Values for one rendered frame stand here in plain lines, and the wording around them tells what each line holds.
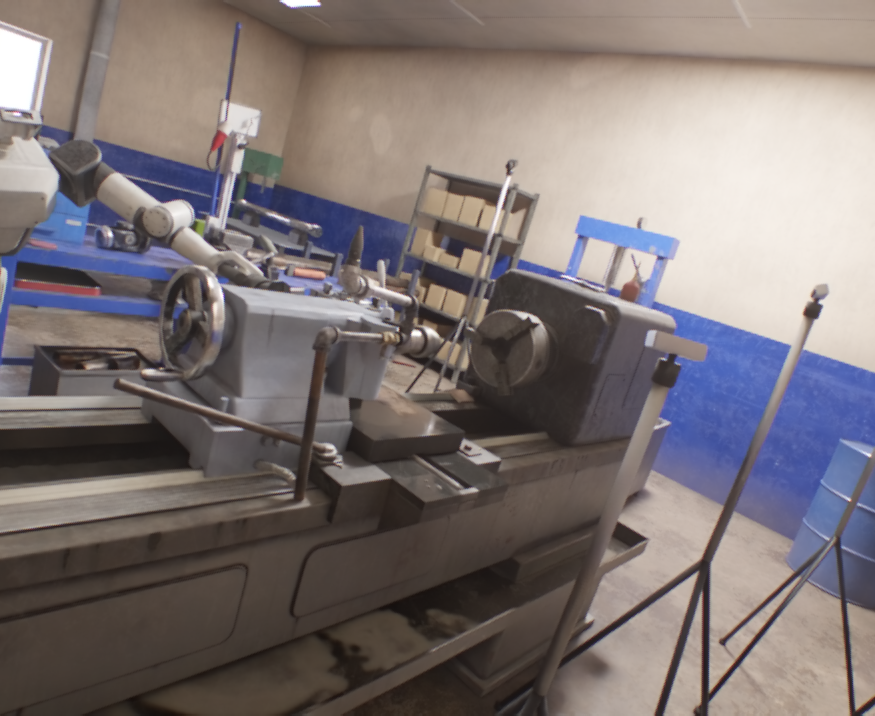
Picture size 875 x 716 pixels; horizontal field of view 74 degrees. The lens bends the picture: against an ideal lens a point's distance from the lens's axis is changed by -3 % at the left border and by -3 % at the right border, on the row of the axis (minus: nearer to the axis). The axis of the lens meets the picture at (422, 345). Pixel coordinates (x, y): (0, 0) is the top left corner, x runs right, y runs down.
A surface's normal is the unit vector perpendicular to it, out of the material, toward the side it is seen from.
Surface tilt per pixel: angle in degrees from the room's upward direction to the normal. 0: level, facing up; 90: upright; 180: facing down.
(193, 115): 90
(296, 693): 0
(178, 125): 90
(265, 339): 76
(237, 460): 90
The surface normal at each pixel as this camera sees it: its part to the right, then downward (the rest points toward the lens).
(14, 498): 0.70, -0.37
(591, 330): -0.66, -0.05
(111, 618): 0.69, 0.34
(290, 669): 0.29, -0.94
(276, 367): 0.75, 0.00
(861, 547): -0.48, 0.03
